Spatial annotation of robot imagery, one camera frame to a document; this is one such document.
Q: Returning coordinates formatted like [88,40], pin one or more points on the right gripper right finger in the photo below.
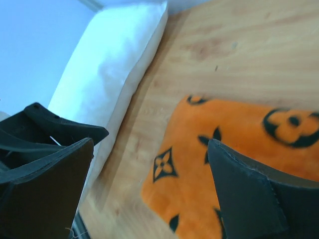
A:
[260,202]

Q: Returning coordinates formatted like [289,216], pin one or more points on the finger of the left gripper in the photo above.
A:
[65,132]

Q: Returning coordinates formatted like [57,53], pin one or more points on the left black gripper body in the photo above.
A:
[23,140]

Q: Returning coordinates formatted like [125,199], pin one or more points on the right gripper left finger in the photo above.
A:
[39,200]

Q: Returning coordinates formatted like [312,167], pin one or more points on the orange black-patterned plush pillowcase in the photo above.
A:
[180,186]

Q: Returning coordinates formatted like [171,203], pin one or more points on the white pillow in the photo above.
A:
[105,70]

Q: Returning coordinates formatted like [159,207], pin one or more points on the left aluminium corner post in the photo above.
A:
[93,5]

